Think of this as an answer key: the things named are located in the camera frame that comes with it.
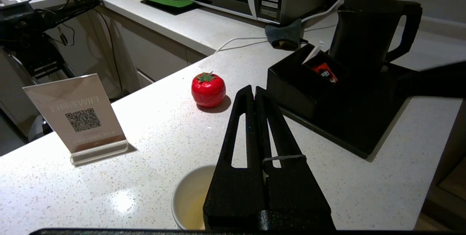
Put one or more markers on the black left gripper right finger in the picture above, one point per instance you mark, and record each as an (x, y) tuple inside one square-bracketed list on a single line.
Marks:
[(291, 195)]

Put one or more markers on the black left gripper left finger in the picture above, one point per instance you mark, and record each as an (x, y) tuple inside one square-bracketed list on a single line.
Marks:
[(236, 191)]

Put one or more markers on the black electric kettle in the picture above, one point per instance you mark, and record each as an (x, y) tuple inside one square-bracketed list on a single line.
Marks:
[(364, 34)]

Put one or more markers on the black mug white inside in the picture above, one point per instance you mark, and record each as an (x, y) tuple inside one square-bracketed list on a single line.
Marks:
[(191, 198)]

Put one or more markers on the red tomato-shaped timer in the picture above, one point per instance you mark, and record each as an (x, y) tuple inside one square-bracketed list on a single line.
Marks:
[(208, 90)]

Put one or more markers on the black serving tray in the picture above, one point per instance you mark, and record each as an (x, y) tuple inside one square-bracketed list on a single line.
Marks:
[(371, 125)]

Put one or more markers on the red Nescafe coffee sachet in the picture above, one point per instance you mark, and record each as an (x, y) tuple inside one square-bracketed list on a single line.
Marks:
[(325, 73)]

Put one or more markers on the white paper stick packet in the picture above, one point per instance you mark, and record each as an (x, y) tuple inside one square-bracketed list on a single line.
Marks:
[(312, 53)]

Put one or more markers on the white base cabinet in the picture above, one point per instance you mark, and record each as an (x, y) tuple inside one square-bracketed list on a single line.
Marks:
[(153, 56)]

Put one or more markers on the dark grey cloth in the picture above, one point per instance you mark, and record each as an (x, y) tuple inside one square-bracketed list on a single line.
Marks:
[(285, 34)]

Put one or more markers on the QR code sign stand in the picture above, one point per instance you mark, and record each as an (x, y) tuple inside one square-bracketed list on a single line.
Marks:
[(78, 114)]

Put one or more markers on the green tray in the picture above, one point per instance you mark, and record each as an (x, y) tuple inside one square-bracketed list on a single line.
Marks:
[(171, 2)]

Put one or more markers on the black rig stand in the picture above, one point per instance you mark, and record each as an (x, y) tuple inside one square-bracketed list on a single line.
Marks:
[(36, 27)]

